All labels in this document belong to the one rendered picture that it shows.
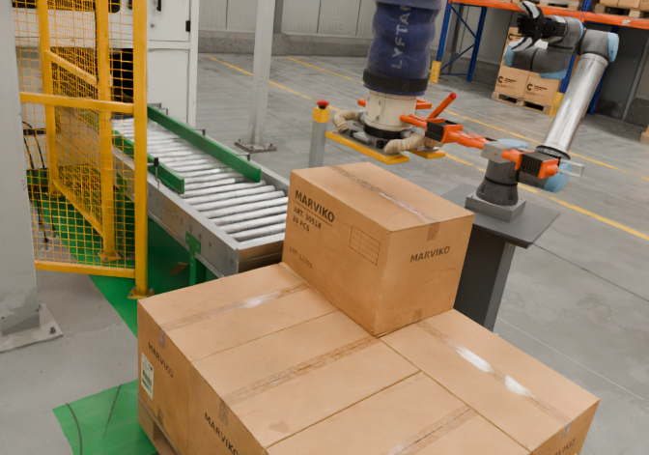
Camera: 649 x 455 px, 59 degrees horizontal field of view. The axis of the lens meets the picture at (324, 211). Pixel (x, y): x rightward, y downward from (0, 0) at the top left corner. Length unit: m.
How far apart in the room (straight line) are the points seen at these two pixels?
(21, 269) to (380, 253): 1.62
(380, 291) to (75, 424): 1.27
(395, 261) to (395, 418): 0.50
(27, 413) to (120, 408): 0.33
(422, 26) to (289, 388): 1.20
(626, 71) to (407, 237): 9.20
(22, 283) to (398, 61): 1.88
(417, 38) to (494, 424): 1.20
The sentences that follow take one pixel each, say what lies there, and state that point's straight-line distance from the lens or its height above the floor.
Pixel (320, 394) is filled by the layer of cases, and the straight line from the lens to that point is 1.73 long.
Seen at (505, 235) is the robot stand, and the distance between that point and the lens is 2.52.
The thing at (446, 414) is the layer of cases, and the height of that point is 0.54.
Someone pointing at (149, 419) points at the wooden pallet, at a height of 0.09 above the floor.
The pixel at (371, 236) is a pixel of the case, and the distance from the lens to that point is 1.89.
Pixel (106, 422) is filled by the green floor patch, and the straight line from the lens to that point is 2.46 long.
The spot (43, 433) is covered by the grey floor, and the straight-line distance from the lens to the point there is 2.47.
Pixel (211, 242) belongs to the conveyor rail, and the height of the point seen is 0.54.
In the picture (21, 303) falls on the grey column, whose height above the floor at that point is 0.16.
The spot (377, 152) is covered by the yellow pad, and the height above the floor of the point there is 1.13.
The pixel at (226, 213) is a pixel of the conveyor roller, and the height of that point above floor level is 0.54.
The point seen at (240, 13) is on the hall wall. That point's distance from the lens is 12.13.
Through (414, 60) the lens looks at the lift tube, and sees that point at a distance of 1.95.
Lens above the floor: 1.66
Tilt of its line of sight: 22 degrees down
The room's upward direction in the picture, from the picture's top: 7 degrees clockwise
